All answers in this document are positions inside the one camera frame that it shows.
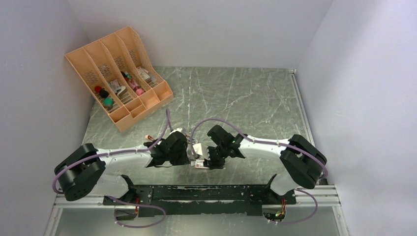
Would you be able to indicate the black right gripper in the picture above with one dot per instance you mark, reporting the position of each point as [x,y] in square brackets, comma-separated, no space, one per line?
[211,162]

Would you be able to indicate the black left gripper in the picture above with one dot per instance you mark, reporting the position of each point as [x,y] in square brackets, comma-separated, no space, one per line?
[184,158]

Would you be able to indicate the small staple box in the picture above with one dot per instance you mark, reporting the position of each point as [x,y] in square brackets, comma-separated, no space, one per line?
[199,164]

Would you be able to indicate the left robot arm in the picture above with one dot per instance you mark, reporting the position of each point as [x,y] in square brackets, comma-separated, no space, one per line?
[88,170]

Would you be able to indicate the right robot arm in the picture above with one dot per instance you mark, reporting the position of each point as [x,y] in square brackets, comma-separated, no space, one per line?
[303,164]

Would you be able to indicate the grey white stapler in organizer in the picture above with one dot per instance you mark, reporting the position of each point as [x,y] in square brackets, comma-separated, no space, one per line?
[120,91]

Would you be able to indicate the green stamp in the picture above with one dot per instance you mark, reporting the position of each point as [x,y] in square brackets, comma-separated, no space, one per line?
[108,103]

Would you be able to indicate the black round stamp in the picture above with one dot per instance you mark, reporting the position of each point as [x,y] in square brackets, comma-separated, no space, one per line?
[103,93]

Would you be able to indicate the peach plastic file organizer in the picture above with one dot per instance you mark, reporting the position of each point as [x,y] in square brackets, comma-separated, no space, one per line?
[103,60]

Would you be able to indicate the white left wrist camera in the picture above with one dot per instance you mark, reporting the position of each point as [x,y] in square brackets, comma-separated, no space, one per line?
[180,130]

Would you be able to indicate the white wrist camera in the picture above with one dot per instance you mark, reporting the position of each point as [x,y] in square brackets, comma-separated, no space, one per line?
[180,130]
[200,151]

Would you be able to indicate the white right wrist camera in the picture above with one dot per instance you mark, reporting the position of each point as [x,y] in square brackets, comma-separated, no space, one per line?
[200,151]

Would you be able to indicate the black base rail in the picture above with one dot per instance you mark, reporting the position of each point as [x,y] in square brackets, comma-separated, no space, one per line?
[201,199]

